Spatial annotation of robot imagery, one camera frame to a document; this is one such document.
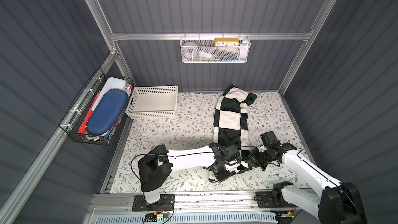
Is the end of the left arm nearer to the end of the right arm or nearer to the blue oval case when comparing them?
the end of the right arm

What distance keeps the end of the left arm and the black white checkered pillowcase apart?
0.14 meters

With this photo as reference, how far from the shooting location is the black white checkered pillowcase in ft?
3.07

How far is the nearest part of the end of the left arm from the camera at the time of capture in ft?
1.87

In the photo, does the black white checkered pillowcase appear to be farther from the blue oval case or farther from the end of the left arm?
the blue oval case

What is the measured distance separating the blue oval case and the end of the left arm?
0.44m

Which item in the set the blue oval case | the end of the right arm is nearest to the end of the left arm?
the end of the right arm

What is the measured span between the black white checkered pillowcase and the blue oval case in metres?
0.55

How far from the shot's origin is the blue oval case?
0.64 metres
